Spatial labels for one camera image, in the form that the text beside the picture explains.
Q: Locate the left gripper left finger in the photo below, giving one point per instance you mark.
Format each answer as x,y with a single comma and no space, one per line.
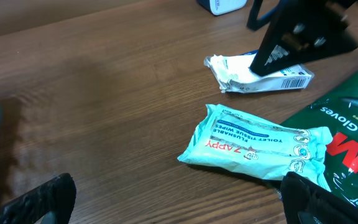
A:
55,198

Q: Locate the white paper sachet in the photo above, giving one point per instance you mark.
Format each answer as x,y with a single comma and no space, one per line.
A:
233,75

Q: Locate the teal white wipes packet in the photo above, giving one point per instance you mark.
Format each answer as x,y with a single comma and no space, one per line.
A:
243,143

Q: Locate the white barcode scanner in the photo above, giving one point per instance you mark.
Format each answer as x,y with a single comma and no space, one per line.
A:
219,7

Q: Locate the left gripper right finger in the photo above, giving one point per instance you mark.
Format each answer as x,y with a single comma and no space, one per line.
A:
307,203

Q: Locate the green 3M gloves packet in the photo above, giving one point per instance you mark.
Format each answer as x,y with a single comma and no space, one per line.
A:
338,110

